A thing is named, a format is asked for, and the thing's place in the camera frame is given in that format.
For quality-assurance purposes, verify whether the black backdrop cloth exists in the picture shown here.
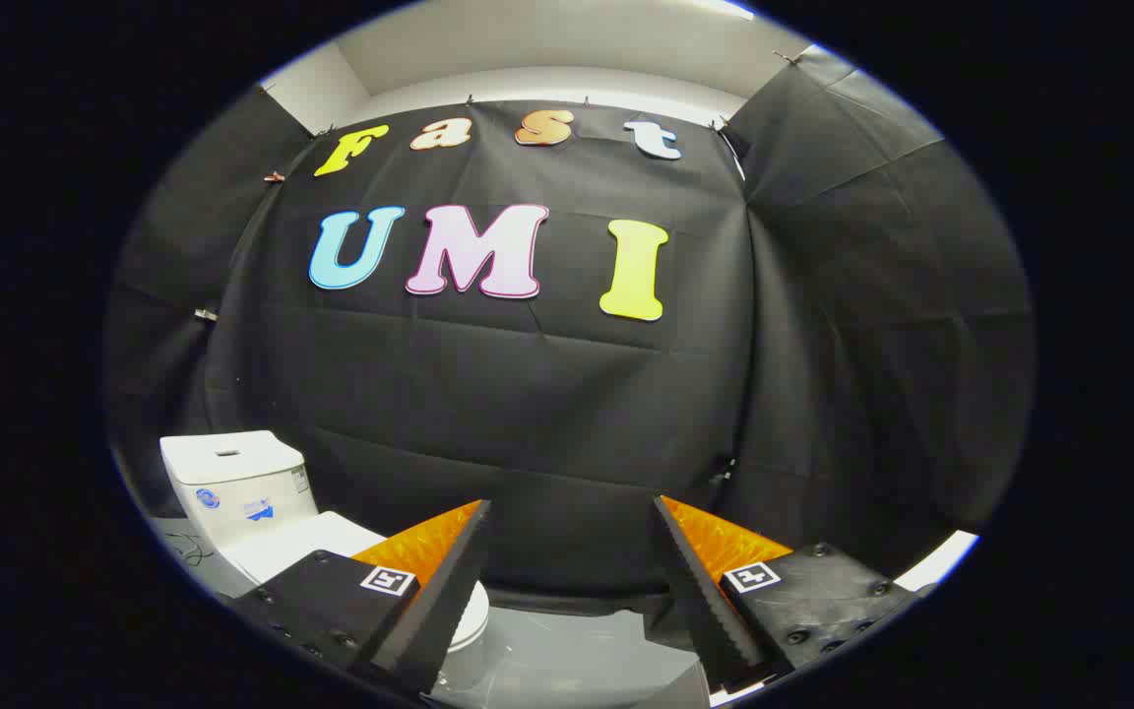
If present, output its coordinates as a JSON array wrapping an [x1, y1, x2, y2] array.
[[104, 44, 1036, 631]]

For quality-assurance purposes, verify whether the white toilet lid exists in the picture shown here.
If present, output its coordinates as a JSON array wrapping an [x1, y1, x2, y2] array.
[[227, 510, 491, 653]]

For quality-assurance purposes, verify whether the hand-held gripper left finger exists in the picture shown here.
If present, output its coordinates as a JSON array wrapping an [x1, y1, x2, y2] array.
[[232, 498, 492, 698]]

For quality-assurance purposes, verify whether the thin dark floor cable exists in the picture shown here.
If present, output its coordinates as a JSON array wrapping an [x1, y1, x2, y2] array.
[[165, 532, 216, 567]]

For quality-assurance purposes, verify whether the white ceramic toilet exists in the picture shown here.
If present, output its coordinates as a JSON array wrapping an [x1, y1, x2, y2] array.
[[159, 430, 491, 692]]

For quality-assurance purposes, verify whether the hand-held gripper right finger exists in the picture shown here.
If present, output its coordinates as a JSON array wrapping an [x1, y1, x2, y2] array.
[[652, 495, 922, 693]]

